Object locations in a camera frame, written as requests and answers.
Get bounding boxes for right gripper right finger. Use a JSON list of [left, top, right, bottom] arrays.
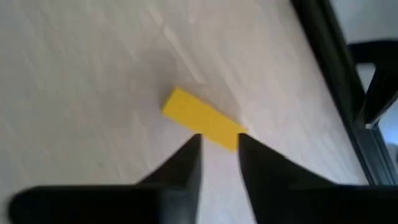
[[238, 133, 398, 224]]

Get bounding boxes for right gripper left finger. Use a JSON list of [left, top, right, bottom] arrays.
[[9, 133, 203, 224]]

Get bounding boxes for yellow long block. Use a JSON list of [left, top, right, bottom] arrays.
[[161, 86, 249, 152]]

